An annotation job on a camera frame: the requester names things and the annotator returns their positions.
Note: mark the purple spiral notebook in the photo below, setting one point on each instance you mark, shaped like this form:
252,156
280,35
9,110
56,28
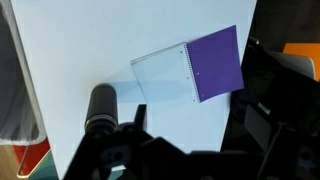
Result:
213,63

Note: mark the trash bin with clear liner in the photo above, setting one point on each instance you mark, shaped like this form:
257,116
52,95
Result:
13,83

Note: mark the black bag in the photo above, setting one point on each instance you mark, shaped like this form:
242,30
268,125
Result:
286,110

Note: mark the dark insulated water bottle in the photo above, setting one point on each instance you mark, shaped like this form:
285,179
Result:
101,103

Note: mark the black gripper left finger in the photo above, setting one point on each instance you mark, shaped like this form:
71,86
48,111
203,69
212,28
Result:
141,116

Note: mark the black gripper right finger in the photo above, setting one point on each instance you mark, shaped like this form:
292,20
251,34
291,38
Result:
220,166

